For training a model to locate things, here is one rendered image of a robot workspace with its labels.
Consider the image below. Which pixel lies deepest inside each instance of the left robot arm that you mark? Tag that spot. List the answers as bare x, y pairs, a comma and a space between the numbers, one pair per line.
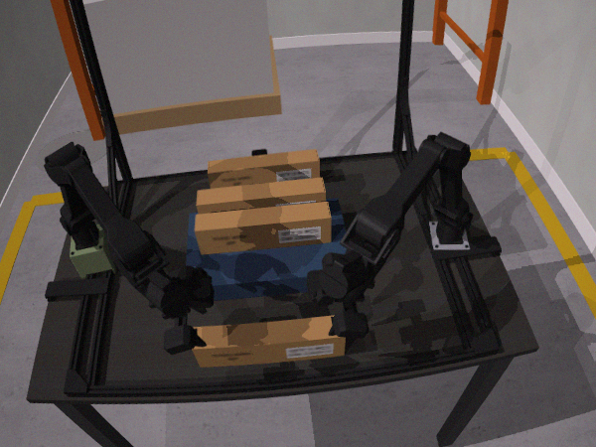
380, 223

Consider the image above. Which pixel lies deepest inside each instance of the brown cardboard carton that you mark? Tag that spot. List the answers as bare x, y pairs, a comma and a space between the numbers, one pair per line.
268, 342
263, 195
263, 228
266, 168

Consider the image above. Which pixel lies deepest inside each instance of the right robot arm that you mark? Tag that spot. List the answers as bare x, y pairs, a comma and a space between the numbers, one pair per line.
86, 200

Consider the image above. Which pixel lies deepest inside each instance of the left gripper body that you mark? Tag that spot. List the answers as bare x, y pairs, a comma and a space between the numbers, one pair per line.
350, 324

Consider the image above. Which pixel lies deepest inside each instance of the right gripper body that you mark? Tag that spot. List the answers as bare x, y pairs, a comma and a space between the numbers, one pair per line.
180, 338

